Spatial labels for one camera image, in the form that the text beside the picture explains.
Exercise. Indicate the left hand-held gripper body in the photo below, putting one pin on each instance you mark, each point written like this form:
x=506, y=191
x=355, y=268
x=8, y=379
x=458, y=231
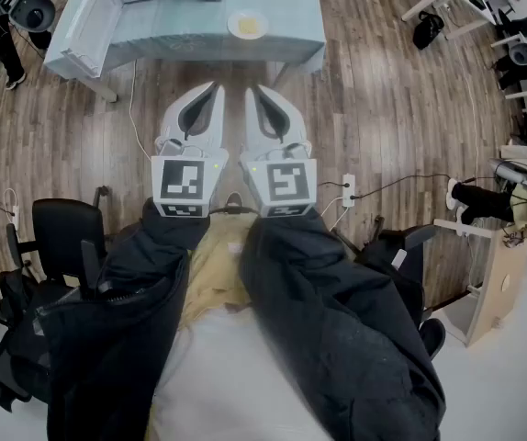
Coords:
x=185, y=179

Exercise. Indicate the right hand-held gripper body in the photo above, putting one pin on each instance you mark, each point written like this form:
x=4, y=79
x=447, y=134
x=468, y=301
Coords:
x=286, y=182

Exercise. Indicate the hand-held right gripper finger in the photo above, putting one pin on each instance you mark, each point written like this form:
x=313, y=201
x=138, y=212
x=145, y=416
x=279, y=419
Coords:
x=296, y=120
x=250, y=127

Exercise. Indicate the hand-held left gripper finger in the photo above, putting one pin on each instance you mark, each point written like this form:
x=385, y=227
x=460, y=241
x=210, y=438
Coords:
x=217, y=127
x=171, y=120

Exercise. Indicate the white plate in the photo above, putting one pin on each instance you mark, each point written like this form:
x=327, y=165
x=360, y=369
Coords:
x=233, y=25

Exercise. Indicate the white microwave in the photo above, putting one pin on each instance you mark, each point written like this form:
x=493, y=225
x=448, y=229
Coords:
x=93, y=26

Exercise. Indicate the person's right forearm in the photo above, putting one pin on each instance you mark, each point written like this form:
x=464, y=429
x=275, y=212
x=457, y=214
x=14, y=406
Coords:
x=318, y=315

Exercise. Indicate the person's black shoe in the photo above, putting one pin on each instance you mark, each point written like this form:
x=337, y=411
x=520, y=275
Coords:
x=233, y=200

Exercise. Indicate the white power strip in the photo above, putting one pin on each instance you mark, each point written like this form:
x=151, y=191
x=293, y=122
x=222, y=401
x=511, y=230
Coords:
x=348, y=190
x=15, y=214

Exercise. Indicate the person's yellow trousers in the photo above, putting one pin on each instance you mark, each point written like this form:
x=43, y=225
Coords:
x=217, y=264

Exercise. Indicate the table with light blue cloth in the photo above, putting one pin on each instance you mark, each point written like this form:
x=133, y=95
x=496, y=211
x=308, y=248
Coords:
x=190, y=21

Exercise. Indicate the black bag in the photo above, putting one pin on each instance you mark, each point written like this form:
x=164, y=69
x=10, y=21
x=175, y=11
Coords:
x=429, y=32

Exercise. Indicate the person's white shirt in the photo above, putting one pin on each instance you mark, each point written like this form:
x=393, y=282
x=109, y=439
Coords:
x=227, y=375

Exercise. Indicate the black mesh office chair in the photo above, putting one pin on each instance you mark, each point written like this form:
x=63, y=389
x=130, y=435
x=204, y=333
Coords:
x=11, y=352

